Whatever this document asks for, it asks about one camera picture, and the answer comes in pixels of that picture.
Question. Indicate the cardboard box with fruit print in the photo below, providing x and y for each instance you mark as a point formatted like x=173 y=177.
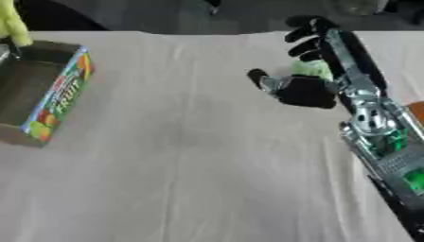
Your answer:
x=55 y=100

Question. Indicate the orange-brown object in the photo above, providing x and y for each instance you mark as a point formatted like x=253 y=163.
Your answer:
x=417 y=112

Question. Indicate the yellow-green soft object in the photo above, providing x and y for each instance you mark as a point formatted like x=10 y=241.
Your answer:
x=14 y=23

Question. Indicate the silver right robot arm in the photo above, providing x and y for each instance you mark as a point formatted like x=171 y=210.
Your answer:
x=386 y=148

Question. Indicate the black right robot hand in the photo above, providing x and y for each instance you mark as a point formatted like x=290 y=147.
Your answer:
x=306 y=91

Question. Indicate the light green soft object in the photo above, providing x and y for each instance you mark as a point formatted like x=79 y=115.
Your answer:
x=313 y=68

